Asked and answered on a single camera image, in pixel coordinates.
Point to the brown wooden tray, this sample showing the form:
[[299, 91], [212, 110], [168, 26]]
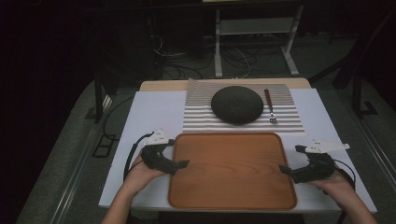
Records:
[[232, 171]]

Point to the striped placemat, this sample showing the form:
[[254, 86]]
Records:
[[199, 115]]

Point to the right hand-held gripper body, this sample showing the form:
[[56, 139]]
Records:
[[317, 161]]

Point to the person's right hand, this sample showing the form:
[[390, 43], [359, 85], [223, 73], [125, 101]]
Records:
[[334, 185]]

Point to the white metal stand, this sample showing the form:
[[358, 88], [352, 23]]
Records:
[[255, 26]]

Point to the dark round plate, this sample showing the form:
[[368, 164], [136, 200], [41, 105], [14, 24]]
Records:
[[237, 104]]

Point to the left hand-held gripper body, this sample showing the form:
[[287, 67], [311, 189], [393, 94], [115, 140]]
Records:
[[155, 155]]

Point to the black metal stand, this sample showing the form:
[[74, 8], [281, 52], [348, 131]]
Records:
[[102, 90], [358, 84]]

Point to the black floor bracket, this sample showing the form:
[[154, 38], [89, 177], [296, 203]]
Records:
[[104, 145]]

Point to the person's left hand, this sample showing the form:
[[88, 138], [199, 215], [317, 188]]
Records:
[[140, 175]]

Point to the white board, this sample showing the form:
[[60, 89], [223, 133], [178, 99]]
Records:
[[152, 112]]

